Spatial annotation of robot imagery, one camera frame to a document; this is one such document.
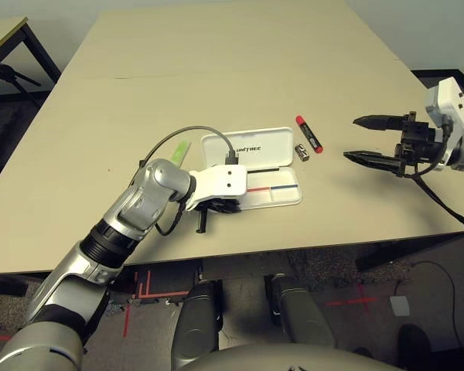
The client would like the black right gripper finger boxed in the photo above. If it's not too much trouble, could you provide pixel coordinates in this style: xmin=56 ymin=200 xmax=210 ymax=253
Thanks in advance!
xmin=352 ymin=114 xmax=405 ymax=132
xmin=343 ymin=150 xmax=405 ymax=177

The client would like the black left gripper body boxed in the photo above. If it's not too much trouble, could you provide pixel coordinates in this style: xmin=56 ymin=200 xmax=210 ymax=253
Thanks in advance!
xmin=206 ymin=196 xmax=243 ymax=214

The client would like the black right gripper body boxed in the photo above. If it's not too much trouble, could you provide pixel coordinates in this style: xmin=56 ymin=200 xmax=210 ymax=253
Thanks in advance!
xmin=394 ymin=111 xmax=448 ymax=179

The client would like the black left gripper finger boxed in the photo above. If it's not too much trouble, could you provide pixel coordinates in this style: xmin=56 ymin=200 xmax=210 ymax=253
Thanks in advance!
xmin=196 ymin=206 xmax=209 ymax=235

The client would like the green translucent plastic box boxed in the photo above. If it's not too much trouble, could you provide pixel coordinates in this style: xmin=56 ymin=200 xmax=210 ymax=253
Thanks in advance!
xmin=171 ymin=141 xmax=192 ymax=167

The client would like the black whiteboard marker red cap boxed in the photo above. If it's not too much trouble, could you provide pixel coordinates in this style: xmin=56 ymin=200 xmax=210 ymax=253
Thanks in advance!
xmin=295 ymin=114 xmax=325 ymax=154

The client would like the white plastic pencil case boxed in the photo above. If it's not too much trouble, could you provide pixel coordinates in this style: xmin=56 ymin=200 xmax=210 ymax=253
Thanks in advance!
xmin=200 ymin=126 xmax=303 ymax=212

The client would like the grey robot left leg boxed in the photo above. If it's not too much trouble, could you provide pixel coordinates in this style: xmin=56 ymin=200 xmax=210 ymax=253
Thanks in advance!
xmin=171 ymin=280 xmax=223 ymax=368

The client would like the grey robot leg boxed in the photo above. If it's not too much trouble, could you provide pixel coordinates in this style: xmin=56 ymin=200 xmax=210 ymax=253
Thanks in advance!
xmin=171 ymin=280 xmax=223 ymax=368
xmin=264 ymin=273 xmax=337 ymax=349

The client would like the grey robot right leg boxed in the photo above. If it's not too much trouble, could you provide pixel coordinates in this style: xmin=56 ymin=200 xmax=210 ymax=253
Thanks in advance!
xmin=264 ymin=273 xmax=337 ymax=349

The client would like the grey robot torso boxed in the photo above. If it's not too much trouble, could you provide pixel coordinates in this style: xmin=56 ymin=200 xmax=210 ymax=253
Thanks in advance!
xmin=173 ymin=343 xmax=407 ymax=371

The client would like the large black shoe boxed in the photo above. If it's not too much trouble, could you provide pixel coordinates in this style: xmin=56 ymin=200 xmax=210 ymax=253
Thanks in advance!
xmin=397 ymin=324 xmax=434 ymax=364

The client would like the black tripod stand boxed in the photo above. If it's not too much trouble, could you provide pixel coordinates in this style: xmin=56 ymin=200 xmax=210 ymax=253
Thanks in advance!
xmin=0 ymin=56 xmax=43 ymax=109

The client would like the side table with black legs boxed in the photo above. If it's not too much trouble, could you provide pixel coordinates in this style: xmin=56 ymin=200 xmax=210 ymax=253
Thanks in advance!
xmin=0 ymin=15 xmax=62 ymax=113

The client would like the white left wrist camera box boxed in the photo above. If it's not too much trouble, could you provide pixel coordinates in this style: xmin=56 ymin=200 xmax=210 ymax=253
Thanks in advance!
xmin=184 ymin=164 xmax=249 ymax=213

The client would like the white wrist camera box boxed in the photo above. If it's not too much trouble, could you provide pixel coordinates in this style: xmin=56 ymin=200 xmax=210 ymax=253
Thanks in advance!
xmin=425 ymin=76 xmax=464 ymax=132
xmin=184 ymin=164 xmax=249 ymax=213

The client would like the dark left wrist camera cable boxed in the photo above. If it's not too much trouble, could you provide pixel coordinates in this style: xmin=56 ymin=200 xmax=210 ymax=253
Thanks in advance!
xmin=133 ymin=125 xmax=241 ymax=237

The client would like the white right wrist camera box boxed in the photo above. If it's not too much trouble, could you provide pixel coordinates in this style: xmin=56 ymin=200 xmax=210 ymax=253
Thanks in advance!
xmin=425 ymin=76 xmax=464 ymax=132

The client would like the thin black floor cable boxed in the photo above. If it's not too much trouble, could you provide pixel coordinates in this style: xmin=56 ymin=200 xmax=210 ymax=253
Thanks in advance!
xmin=396 ymin=260 xmax=463 ymax=349

